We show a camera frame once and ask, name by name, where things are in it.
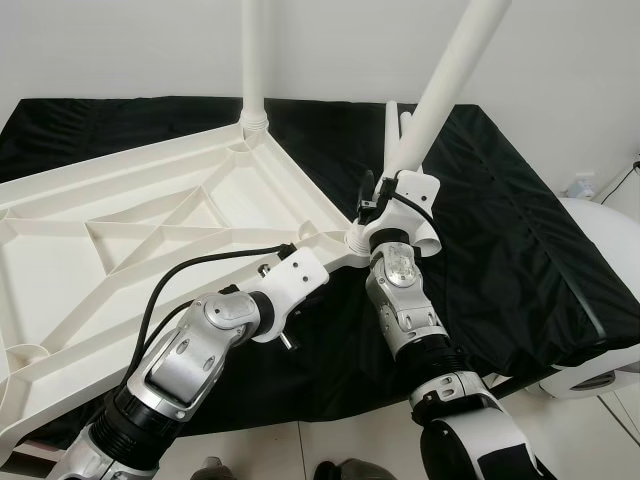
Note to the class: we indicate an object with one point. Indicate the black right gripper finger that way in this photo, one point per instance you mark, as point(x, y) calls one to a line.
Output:
point(367, 190)

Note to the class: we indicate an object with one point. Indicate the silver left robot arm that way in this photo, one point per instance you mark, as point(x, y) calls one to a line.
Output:
point(180, 360)

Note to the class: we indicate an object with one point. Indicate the black tablecloth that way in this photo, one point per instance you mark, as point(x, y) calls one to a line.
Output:
point(520, 250)

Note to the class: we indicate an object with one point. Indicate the black metal table leg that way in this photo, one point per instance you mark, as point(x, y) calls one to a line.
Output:
point(520, 384)

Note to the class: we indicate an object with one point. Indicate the white rounded appliance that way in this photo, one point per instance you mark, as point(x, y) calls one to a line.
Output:
point(605, 240)

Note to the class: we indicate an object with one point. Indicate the grey robot right leg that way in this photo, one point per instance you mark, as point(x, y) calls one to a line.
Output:
point(350, 470)

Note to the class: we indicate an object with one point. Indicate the grey robot leg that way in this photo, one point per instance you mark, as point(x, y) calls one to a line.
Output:
point(350, 470)
point(210, 470)

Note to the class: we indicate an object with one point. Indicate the grey robot left leg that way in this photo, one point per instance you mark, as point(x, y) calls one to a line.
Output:
point(210, 470)

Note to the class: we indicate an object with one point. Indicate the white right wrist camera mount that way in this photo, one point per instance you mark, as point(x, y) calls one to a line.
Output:
point(410, 188)

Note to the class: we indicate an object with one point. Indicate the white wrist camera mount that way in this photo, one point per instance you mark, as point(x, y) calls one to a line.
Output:
point(410, 188)
point(295, 280)

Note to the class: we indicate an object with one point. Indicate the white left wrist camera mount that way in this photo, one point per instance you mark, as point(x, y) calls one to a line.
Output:
point(295, 280)

